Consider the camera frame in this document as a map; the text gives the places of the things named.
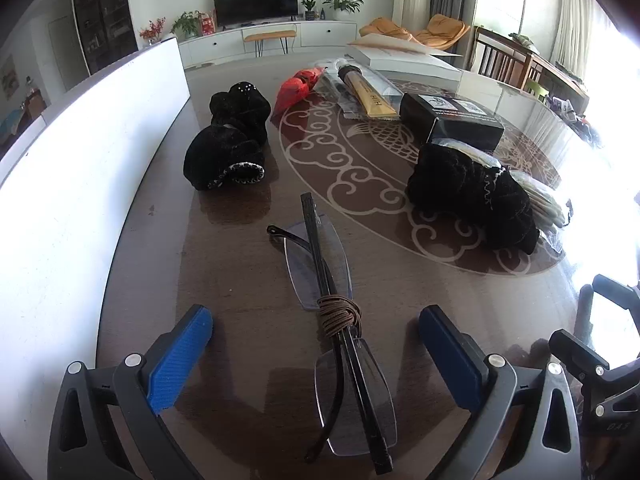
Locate framed wall picture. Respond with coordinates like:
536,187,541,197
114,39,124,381
0,55,19,102

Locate white storage box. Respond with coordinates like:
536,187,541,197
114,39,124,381
0,36,192,461

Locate rimless eyeglasses with black temples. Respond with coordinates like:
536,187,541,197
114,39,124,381
266,192,398,476

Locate white television cabinet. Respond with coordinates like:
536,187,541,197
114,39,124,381
177,20,359,69

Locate wooden sideboard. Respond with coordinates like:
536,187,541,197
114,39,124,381
510,34,592,111

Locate bushy green potted plant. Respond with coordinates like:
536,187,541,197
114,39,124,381
170,10,204,41

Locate large black velvet cloth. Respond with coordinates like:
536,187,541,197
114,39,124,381
405,142,541,254

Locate white flat box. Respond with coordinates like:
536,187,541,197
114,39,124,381
346,42,464,84

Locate dark glass display cabinet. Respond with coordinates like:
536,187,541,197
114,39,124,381
70,0,139,77

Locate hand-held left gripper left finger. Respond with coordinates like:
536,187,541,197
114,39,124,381
47,304,216,480

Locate black velvet hat white stitching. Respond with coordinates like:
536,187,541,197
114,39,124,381
183,125,266,191

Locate beige tube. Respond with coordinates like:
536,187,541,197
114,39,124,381
325,57,404,121

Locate dark wooden chair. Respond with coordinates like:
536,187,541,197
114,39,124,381
470,26,532,89

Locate red foil packet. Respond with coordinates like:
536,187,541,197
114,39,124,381
272,67,324,114

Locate black television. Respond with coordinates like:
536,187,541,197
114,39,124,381
212,0,299,27

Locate black velvet hat with studs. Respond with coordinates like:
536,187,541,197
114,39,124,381
208,81,272,143

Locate phone case in clear bag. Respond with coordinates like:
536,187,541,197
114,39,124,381
314,60,361,117

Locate orange lounge chair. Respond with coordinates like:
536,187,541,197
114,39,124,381
359,14,471,52

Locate wooden stool with metal legs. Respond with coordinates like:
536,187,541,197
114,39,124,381
242,27,298,56

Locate black box with white pictures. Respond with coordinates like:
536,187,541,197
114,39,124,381
399,92,505,151

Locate sheer window curtain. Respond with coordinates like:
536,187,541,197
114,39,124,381
550,0,602,67

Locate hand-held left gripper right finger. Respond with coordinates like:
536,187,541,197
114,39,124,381
417,305,583,480

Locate large green potted plant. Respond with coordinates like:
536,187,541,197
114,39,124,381
320,0,365,22

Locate brown elastic cord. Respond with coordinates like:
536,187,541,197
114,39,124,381
317,294,362,337

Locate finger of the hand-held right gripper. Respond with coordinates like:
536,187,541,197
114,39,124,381
576,274,640,341
549,329,612,397

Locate red flowers in vase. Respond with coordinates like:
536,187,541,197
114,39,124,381
139,17,167,46

